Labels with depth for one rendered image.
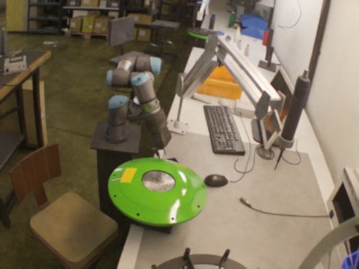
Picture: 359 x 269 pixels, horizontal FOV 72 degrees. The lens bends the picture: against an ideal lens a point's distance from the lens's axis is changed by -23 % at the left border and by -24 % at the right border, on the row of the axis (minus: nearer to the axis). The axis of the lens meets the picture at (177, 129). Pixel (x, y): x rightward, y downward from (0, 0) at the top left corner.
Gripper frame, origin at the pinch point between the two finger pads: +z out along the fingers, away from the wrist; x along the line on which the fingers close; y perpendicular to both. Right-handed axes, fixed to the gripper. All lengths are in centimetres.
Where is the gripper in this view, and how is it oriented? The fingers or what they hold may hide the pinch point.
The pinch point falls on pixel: (163, 158)
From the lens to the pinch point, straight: 120.0
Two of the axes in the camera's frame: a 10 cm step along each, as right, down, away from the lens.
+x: 2.9, -4.6, 8.4
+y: 9.1, -1.5, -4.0
